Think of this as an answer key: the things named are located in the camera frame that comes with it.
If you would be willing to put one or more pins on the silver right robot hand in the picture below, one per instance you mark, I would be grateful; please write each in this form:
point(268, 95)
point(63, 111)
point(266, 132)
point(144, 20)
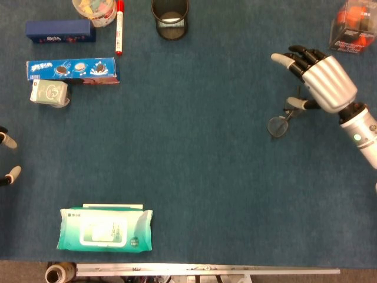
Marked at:
point(330, 82)

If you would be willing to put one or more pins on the eyeglasses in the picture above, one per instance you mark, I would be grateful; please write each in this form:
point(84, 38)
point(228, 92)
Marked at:
point(277, 127)

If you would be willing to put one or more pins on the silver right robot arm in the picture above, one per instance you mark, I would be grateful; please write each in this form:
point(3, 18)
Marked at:
point(360, 132)

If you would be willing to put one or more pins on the clear box of coffee capsules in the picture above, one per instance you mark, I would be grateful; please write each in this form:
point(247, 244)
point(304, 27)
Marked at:
point(350, 35)

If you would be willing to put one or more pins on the blue felt table cloth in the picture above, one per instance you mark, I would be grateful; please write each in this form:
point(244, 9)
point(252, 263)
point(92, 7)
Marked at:
point(191, 162)

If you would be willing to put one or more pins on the black mesh pen holder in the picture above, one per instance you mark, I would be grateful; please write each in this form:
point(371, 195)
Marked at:
point(172, 34)

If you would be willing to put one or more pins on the red white marker pen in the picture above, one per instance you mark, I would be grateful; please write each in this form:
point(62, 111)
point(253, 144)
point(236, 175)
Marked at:
point(119, 29)

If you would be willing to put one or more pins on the clear plastic jar with clips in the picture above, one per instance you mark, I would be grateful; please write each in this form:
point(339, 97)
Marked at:
point(100, 17)

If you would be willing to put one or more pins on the green wet wipes pack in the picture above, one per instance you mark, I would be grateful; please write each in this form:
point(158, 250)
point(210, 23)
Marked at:
point(103, 230)

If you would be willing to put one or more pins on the dark blue rectangular box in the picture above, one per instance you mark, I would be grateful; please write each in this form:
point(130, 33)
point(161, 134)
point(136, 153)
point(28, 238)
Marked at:
point(59, 29)

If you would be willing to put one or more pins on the green white tissue pack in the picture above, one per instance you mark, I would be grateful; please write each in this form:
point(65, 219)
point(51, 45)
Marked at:
point(48, 92)

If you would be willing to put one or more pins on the blue Oreo cookie box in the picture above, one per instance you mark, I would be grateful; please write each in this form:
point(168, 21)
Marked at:
point(44, 69)

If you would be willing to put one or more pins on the brown tape spool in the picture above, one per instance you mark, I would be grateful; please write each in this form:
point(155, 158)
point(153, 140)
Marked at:
point(54, 275)

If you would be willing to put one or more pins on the aluminium rail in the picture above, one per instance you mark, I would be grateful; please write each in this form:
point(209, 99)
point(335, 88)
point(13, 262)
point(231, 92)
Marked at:
point(206, 269)

